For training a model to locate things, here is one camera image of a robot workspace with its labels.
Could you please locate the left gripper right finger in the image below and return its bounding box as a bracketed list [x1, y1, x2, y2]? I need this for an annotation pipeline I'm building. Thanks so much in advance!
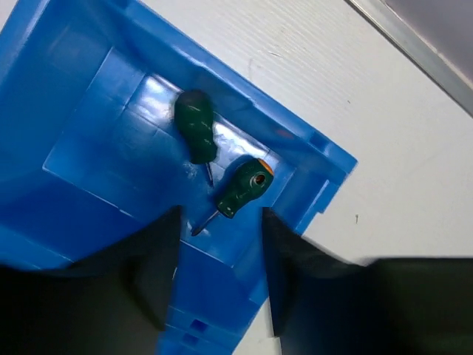
[261, 208, 370, 337]

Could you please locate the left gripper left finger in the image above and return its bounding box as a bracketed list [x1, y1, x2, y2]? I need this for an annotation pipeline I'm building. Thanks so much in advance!
[69, 206, 182, 331]

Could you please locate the stubby screwdriver orange cap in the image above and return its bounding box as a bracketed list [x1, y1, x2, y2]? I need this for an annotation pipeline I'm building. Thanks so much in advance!
[191, 158, 274, 237]

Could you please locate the green stubby screwdriver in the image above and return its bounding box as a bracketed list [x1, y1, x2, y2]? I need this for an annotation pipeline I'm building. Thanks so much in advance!
[173, 89, 217, 187]

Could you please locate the blue plastic bin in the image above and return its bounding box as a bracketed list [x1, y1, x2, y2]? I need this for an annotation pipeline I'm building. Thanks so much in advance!
[1, 1, 356, 354]

